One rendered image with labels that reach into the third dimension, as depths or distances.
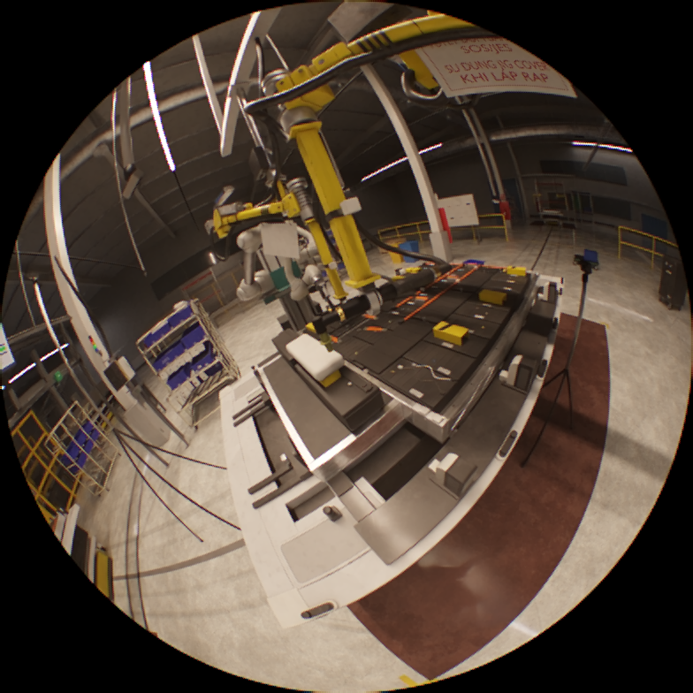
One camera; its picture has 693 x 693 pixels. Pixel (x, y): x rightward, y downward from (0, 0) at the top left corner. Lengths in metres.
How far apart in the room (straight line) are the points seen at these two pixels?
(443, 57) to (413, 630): 2.21
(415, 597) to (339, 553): 0.91
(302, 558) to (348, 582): 0.17
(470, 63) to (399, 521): 1.16
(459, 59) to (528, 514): 1.97
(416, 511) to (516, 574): 1.12
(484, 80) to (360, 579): 1.25
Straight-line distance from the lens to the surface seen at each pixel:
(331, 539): 0.77
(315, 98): 0.66
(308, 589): 0.81
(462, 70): 0.64
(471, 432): 0.79
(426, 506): 0.69
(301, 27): 10.62
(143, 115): 8.01
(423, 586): 1.56
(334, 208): 0.56
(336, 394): 0.69
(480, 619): 1.66
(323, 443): 0.74
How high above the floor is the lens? 1.55
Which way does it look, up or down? 29 degrees down
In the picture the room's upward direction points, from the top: 22 degrees counter-clockwise
